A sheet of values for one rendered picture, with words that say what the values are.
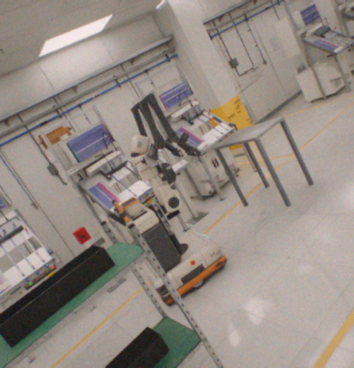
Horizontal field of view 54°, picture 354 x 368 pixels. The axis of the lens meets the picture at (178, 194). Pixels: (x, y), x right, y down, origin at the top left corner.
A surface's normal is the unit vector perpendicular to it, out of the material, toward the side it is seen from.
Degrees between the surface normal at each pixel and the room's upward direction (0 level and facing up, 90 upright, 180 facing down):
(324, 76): 90
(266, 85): 90
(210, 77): 90
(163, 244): 90
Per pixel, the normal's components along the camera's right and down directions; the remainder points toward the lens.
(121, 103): 0.51, -0.04
